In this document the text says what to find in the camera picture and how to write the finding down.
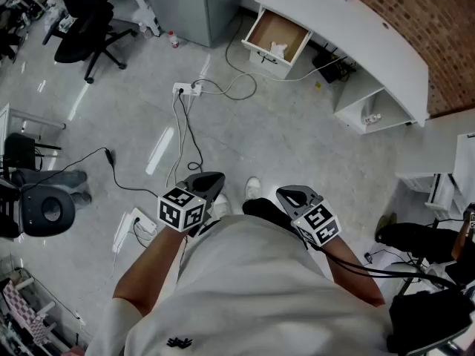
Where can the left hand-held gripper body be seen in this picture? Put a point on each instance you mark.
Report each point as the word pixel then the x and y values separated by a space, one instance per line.
pixel 182 208

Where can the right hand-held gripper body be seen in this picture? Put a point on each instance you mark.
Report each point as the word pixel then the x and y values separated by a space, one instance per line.
pixel 319 223

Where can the white item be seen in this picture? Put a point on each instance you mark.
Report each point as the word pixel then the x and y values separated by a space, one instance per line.
pixel 278 48

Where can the white drawer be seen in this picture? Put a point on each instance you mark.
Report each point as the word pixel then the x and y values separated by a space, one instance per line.
pixel 274 24

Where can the person's left forearm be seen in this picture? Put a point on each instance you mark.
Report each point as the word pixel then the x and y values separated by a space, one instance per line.
pixel 148 269

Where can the person's right forearm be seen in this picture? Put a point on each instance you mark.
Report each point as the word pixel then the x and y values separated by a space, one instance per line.
pixel 352 276

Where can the person's left white shoe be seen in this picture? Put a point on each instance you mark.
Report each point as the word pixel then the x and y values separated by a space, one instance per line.
pixel 222 205

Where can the person's white shoe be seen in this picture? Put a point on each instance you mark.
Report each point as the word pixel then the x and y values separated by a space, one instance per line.
pixel 252 188
pixel 222 205

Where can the person's black trouser leg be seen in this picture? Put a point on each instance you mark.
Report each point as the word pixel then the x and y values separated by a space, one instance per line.
pixel 267 211

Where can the person's right white shoe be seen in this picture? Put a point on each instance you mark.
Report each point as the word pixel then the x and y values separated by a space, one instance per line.
pixel 252 188

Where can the person's white shirt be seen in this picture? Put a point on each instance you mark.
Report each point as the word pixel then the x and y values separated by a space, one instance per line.
pixel 241 291

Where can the black padded chair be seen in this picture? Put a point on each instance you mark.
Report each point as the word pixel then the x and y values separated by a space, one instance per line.
pixel 423 239

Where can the small white power strip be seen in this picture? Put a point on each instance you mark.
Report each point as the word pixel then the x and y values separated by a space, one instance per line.
pixel 372 118

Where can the white shelf unit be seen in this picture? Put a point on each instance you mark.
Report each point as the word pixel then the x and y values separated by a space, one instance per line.
pixel 445 184

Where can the black round seat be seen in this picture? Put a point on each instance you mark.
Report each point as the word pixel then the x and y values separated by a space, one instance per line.
pixel 46 210

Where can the black bag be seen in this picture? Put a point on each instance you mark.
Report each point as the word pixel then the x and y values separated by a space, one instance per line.
pixel 426 319

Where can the black router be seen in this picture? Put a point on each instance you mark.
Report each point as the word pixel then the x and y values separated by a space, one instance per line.
pixel 334 67

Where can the red capped plastic bottle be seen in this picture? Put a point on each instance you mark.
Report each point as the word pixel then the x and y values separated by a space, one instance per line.
pixel 174 40

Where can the white side table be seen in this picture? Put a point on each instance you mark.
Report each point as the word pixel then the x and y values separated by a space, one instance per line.
pixel 15 124

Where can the pink checkered cloth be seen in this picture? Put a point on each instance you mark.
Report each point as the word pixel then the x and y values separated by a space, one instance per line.
pixel 22 308

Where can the white curved desk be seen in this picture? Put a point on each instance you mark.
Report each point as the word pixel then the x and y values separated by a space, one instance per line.
pixel 352 28

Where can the grey metal cabinet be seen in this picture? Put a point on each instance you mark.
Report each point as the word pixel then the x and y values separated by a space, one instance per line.
pixel 193 6

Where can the black office chair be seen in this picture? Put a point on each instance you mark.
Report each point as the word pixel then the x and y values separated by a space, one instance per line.
pixel 85 24

